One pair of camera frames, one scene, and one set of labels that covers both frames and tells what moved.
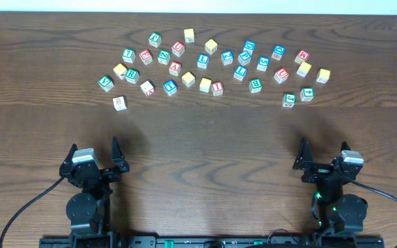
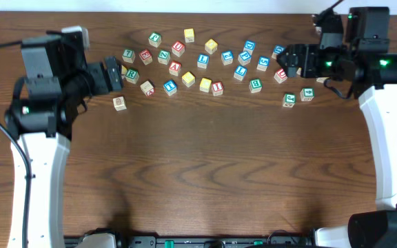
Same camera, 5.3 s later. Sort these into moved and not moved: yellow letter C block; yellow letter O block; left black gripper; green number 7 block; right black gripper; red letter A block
Moved: left black gripper; right black gripper
Not moved: yellow letter O block; yellow letter C block; green number 7 block; red letter A block
